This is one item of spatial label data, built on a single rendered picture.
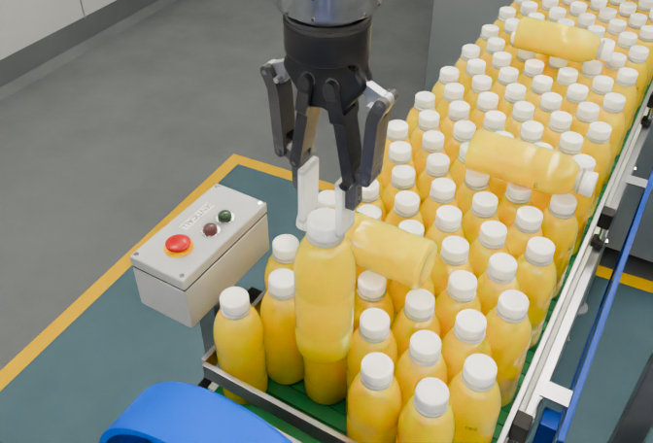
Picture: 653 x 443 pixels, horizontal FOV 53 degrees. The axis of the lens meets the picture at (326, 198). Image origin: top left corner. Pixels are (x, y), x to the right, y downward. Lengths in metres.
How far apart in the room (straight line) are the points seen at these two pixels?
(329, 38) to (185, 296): 0.51
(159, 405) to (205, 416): 0.05
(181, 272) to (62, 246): 1.85
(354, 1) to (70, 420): 1.85
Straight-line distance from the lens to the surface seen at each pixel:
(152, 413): 0.65
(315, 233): 0.68
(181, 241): 0.96
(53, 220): 2.91
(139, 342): 2.33
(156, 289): 0.98
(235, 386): 0.96
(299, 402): 1.02
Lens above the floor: 1.74
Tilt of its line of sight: 39 degrees down
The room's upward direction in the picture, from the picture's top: straight up
